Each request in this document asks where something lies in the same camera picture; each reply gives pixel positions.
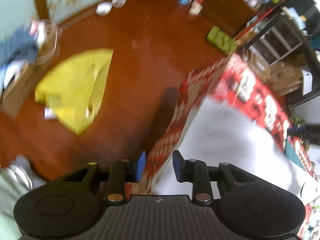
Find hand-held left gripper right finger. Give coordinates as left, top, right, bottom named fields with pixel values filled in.
left=172, top=149, right=256, bottom=203

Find red patterned tablecloth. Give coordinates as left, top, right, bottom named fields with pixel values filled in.
left=124, top=53, right=320, bottom=238

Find person's green trouser leg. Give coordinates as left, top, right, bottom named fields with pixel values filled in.
left=0, top=172, right=33, bottom=240

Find stack of flattened cardboard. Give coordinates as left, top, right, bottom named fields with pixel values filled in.
left=249, top=52, right=306, bottom=96

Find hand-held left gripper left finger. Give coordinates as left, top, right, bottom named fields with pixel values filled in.
left=59, top=150, right=147, bottom=205

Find grey white striped shoe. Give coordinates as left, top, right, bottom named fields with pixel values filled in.
left=4, top=154, right=48, bottom=193

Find white flat box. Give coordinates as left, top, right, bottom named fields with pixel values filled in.
left=301, top=68, right=315, bottom=96

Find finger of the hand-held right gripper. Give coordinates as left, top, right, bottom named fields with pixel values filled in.
left=287, top=124, right=320, bottom=145

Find brown wooden cabinet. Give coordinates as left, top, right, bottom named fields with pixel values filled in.
left=199, top=0, right=256, bottom=36

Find green cutting mat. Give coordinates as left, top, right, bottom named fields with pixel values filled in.
left=283, top=139, right=301, bottom=163

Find green lattice plastic tray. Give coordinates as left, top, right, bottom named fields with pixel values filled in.
left=206, top=25, right=238, bottom=55

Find black metal shelf rack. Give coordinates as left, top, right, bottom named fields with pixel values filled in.
left=237, top=4, right=320, bottom=108

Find small white tube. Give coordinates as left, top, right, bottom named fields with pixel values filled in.
left=43, top=107, right=57, bottom=120

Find denim clothing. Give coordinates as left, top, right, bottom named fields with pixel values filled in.
left=0, top=27, right=40, bottom=63

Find yellow plastic bag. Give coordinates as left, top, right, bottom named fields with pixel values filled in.
left=34, top=48, right=115, bottom=136

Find tinsel Christmas garland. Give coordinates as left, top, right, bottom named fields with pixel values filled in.
left=289, top=117, right=311, bottom=153

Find open cardboard box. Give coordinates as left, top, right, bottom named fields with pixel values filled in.
left=0, top=19, right=63, bottom=118

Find white sweatpants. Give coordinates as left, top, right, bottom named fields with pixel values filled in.
left=151, top=96, right=318, bottom=203

